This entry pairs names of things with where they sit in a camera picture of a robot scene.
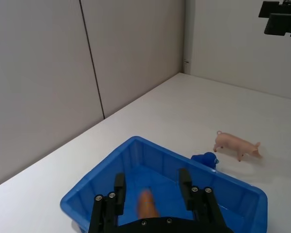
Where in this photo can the orange toy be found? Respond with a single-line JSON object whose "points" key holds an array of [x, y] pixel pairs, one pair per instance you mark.
{"points": [[148, 204]]}

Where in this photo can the small blue toy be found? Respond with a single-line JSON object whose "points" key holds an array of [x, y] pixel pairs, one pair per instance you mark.
{"points": [[207, 159]]}

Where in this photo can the pink toy pig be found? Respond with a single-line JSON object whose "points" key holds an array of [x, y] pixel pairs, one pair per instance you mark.
{"points": [[230, 143]]}

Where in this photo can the blue plastic bin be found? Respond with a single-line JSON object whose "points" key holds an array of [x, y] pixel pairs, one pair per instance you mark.
{"points": [[104, 194]]}

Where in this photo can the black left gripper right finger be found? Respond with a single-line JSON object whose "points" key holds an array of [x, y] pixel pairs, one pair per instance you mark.
{"points": [[185, 189]]}

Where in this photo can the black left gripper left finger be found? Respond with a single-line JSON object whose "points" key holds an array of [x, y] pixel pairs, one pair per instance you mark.
{"points": [[119, 191]]}

